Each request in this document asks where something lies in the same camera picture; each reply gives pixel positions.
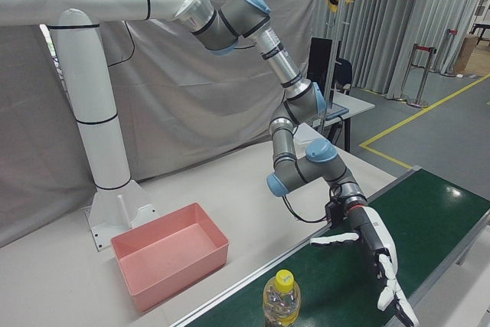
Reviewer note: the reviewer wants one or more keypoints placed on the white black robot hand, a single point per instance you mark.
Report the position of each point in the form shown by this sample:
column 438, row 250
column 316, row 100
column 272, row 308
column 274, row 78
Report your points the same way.
column 377, row 239

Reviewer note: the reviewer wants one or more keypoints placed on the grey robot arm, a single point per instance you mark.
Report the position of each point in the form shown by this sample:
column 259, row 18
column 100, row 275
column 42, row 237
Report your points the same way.
column 237, row 20

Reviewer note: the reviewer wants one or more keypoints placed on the pink plastic basket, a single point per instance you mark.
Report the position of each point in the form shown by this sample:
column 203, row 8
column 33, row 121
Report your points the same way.
column 161, row 262

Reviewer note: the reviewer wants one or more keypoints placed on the green conveyor belt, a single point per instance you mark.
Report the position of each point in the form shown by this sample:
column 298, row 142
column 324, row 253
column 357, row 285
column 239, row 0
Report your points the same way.
column 421, row 227

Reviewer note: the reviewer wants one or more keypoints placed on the yellow capped plastic bottle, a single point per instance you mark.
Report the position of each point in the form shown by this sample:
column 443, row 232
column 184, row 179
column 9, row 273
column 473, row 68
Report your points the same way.
column 281, row 300

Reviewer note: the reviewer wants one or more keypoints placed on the blue laptop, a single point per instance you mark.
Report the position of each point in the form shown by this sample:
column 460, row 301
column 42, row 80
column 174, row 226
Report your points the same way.
column 338, row 110

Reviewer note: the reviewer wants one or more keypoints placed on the white desk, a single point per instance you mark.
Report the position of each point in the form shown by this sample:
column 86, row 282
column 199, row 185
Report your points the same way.
column 358, row 105

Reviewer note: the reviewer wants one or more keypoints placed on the dark blue office chair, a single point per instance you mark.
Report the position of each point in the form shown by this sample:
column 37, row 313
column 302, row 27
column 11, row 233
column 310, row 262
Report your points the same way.
column 343, row 72

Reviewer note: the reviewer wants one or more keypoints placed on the silver stanchion red belt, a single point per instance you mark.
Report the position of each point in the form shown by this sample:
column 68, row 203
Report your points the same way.
column 421, row 74
column 451, row 51

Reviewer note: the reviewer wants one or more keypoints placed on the black monitor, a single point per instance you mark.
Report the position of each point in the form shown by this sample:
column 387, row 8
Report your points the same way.
column 317, row 59

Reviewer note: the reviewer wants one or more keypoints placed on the cardboard box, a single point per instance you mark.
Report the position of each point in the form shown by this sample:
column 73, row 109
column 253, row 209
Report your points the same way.
column 467, row 53

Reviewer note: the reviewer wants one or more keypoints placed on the dark wooden table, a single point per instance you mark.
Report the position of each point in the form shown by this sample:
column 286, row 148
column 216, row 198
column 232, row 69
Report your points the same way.
column 480, row 28

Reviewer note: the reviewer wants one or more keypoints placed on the grey fabric curtain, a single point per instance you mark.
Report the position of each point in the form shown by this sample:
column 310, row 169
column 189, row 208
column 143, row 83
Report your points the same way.
column 183, row 93

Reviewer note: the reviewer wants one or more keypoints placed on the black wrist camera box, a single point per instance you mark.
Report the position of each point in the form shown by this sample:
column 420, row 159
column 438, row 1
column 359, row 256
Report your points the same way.
column 335, row 212

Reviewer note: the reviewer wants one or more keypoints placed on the white robot mount stand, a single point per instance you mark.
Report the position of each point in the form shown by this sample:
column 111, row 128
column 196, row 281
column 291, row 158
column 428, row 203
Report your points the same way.
column 95, row 112

